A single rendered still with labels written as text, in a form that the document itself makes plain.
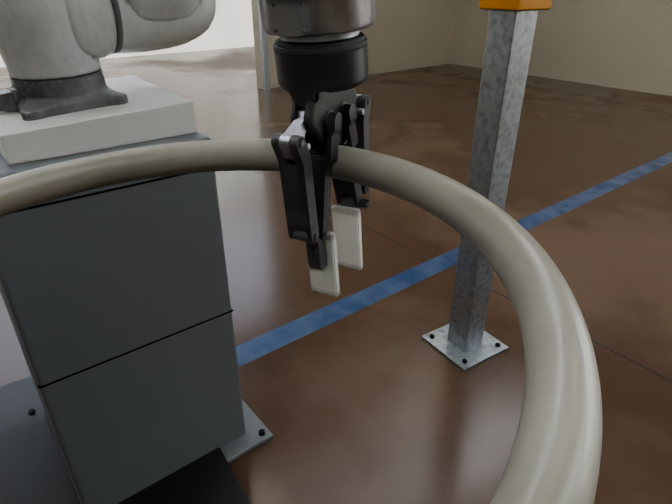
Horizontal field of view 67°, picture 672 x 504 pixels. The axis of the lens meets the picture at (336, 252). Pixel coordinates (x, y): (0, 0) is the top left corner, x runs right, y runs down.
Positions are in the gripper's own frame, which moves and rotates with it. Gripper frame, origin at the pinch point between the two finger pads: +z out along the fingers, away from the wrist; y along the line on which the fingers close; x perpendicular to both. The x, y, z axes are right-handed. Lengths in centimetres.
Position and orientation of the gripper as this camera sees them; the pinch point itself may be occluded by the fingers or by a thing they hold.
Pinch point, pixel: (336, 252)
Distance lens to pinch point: 50.8
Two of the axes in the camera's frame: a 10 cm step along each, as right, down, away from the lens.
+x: 8.8, 2.0, -4.4
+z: 0.6, 8.5, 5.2
